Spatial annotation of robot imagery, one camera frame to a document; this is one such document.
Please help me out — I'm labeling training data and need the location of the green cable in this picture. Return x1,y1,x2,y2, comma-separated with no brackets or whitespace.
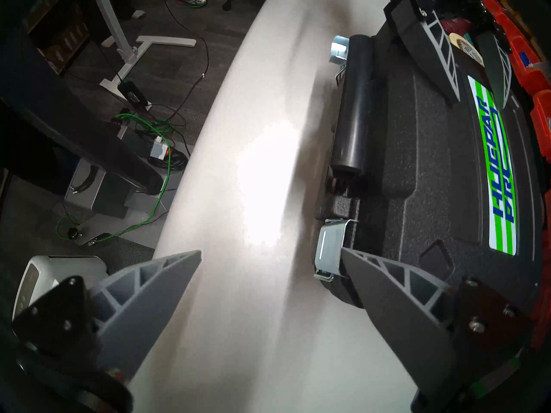
56,111,173,245

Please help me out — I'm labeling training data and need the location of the black power adapter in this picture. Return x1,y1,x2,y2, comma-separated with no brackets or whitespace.
117,81,151,109

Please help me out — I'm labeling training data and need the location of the dark desk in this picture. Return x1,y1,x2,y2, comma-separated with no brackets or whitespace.
0,0,166,197

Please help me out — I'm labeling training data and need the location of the black plastic tool box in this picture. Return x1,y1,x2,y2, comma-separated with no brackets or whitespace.
313,12,547,318

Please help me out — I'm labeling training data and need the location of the red bench bin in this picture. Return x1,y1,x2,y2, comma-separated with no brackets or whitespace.
504,34,551,99
529,89,551,163
482,0,521,38

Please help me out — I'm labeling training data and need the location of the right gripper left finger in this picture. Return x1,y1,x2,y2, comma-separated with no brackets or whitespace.
11,250,202,379

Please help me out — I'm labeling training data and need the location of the white robot housing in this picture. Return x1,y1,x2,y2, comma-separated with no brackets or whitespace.
12,255,108,331

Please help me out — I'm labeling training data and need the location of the white desk leg frame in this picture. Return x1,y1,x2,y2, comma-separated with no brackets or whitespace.
90,0,198,95

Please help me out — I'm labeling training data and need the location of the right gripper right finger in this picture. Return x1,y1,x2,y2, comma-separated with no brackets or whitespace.
340,247,534,395

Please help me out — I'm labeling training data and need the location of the beige masking tape roll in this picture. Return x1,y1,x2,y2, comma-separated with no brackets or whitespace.
448,33,485,66

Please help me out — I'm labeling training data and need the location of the red wire spool blue label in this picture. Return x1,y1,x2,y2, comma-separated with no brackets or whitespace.
439,18,474,35

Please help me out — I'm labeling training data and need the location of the grey metal pedestal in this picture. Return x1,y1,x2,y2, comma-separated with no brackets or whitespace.
65,158,181,249

